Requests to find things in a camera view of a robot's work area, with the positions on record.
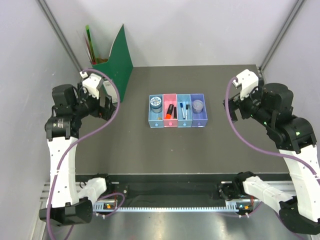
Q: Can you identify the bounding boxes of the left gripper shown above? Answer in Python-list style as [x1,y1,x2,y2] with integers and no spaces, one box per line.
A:
[71,82,116,121]

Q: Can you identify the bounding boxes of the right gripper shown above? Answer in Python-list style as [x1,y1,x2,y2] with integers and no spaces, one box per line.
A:
[223,81,273,127]

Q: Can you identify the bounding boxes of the clear round clip container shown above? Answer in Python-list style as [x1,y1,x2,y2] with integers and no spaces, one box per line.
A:
[192,99,204,114]

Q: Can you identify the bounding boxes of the black white pen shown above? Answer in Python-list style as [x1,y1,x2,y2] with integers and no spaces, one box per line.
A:
[185,104,189,120]

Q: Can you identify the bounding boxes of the teal blue drawer box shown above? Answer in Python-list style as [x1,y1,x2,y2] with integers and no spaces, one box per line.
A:
[177,94,193,128]

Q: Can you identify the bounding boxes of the green lever arch binder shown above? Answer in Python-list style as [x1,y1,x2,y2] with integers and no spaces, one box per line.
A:
[83,25,133,104]

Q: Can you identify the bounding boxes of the light blue drawer box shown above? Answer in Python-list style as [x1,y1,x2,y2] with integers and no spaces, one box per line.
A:
[148,94,164,128]

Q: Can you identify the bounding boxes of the round patterned tape roll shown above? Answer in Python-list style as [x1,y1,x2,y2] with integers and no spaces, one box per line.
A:
[149,96,163,114]

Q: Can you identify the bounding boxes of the blue white pen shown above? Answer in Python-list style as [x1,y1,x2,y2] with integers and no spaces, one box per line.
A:
[179,101,187,120]

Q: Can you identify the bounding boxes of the green highlighter marker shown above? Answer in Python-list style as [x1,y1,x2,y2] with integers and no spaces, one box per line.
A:
[173,107,178,119]

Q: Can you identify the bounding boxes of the orange highlighter marker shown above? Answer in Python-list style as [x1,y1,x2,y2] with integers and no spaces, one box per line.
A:
[165,104,174,120]

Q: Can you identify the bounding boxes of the pink drawer box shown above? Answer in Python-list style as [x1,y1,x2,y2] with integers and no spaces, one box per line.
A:
[163,93,178,128]

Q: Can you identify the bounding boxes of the purple drawer box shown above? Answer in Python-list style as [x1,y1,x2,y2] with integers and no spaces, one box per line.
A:
[190,93,208,128]

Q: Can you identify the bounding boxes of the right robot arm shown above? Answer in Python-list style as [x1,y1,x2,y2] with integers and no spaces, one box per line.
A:
[224,83,320,235]

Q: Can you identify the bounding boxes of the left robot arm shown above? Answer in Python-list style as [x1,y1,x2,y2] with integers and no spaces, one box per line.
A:
[39,83,116,227]

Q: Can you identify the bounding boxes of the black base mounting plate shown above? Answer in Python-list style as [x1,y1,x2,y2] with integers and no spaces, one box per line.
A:
[110,181,247,201]

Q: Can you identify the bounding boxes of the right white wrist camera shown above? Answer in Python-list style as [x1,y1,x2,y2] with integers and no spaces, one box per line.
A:
[232,69,259,101]

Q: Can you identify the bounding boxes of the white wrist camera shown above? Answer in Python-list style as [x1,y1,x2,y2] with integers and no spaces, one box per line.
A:
[79,71,103,99]
[232,69,259,101]

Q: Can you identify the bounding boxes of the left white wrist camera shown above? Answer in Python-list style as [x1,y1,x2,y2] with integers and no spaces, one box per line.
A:
[79,71,103,99]

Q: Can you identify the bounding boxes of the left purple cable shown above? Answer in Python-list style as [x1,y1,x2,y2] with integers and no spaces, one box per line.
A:
[46,68,126,240]

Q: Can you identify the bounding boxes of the grey slotted cable duct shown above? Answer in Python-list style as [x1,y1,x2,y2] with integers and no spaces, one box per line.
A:
[93,199,255,214]

